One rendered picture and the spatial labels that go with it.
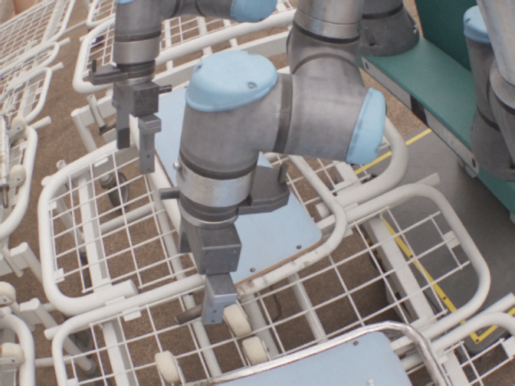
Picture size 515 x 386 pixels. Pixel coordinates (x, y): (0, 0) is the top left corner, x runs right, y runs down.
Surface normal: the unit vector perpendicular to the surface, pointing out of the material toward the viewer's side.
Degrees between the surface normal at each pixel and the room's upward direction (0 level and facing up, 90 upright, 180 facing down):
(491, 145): 70
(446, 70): 0
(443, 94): 0
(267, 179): 24
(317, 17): 79
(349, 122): 56
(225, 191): 97
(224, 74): 19
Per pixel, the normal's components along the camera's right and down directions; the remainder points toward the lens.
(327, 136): 0.04, 0.51
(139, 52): 0.29, 0.40
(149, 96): 0.50, 0.37
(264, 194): 0.15, -0.73
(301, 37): -0.75, 0.40
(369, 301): -0.27, -0.71
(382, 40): -0.16, 0.41
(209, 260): 0.28, 0.68
